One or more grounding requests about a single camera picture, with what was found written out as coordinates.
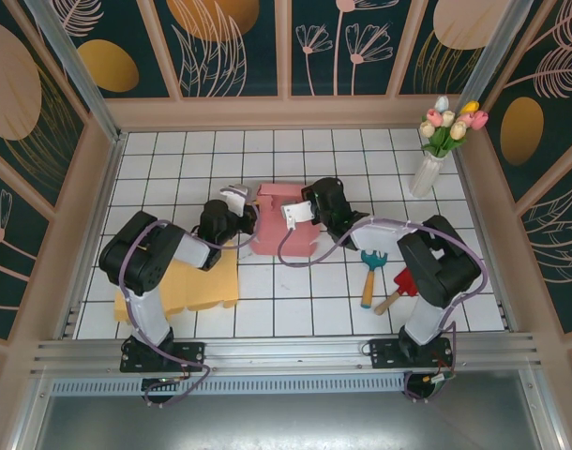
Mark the pink paper box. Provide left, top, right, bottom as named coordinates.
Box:
left=248, top=182, right=325, bottom=261

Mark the yellow paper box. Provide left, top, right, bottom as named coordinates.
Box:
left=114, top=240, right=241, bottom=325

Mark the white ribbed vase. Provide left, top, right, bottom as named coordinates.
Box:
left=409, top=152, right=444, bottom=201

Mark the pastel tulip bouquet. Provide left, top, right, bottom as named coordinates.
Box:
left=417, top=95, right=489, bottom=158

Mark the grey metal sheet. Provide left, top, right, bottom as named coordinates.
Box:
left=13, top=365, right=564, bottom=450

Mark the green circuit board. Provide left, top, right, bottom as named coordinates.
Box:
left=426, top=369, right=458, bottom=390

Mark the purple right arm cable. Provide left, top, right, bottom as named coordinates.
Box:
left=277, top=217, right=489, bottom=404

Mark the aluminium table side rail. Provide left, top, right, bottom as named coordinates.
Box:
left=64, top=132, right=128, bottom=341
left=453, top=149, right=520, bottom=332

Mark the long aluminium mounting rail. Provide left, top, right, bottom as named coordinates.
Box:
left=29, top=330, right=548, bottom=381

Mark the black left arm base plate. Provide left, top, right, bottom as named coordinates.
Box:
left=119, top=337, right=207, bottom=374

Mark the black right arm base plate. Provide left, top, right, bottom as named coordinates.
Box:
left=369, top=337, right=457, bottom=372

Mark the slotted grey cable tray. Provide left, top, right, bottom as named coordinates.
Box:
left=46, top=371, right=409, bottom=398

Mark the aluminium corner post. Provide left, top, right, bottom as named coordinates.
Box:
left=457, top=0, right=549, bottom=112
left=22, top=0, right=128, bottom=142

